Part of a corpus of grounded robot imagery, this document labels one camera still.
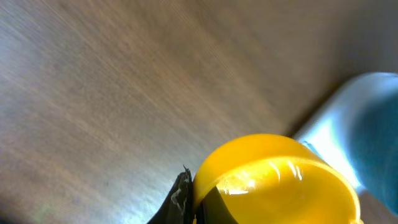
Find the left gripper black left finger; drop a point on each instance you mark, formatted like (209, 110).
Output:
(177, 207)

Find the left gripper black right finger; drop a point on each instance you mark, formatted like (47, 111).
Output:
(213, 210)

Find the yellow plastic measuring scoop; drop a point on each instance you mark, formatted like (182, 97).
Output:
(267, 178)

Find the white digital kitchen scale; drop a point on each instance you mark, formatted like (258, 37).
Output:
(327, 131)

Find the teal plastic bowl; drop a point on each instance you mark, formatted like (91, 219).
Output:
(373, 145)

